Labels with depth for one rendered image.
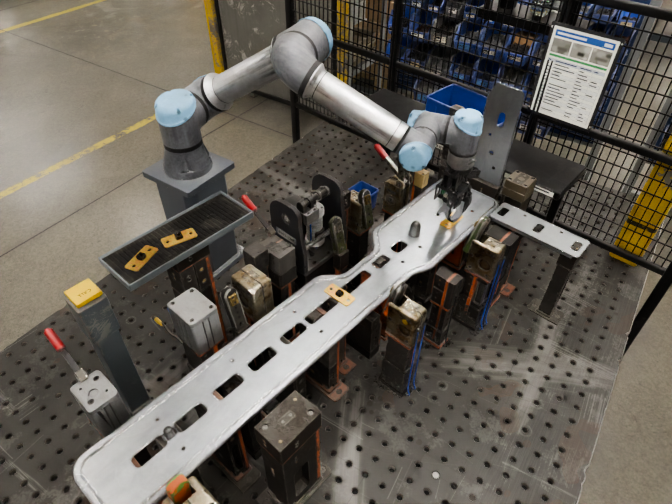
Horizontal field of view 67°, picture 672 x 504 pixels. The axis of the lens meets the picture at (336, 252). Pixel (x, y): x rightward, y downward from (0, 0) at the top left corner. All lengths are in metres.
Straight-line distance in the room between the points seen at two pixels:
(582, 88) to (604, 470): 1.47
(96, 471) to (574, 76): 1.72
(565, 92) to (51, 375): 1.85
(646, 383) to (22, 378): 2.49
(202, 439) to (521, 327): 1.08
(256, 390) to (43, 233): 2.50
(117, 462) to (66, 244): 2.31
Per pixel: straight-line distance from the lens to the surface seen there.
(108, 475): 1.17
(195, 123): 1.58
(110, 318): 1.30
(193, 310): 1.21
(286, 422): 1.11
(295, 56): 1.31
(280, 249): 1.37
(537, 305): 1.86
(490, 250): 1.48
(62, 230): 3.47
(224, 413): 1.17
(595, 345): 1.82
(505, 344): 1.73
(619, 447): 2.52
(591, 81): 1.88
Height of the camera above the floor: 2.00
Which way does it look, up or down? 43 degrees down
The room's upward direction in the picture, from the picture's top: 1 degrees clockwise
